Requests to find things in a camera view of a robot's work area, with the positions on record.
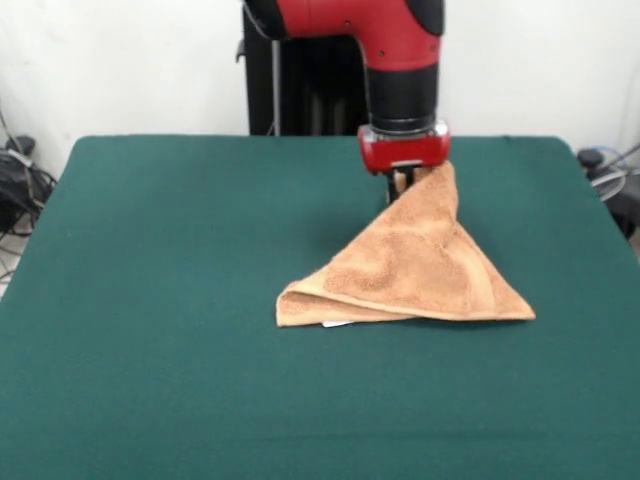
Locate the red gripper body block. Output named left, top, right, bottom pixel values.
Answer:
left=357, top=132, right=452, bottom=176

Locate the tan terry towel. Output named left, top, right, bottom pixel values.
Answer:
left=275, top=162, right=537, bottom=330

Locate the dark green table cloth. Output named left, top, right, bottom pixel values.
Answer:
left=0, top=134, right=640, bottom=480

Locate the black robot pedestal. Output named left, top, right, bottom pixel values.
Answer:
left=235, top=4, right=372, bottom=137

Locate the black cable tangle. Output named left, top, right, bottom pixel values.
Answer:
left=0, top=147, right=59, bottom=281

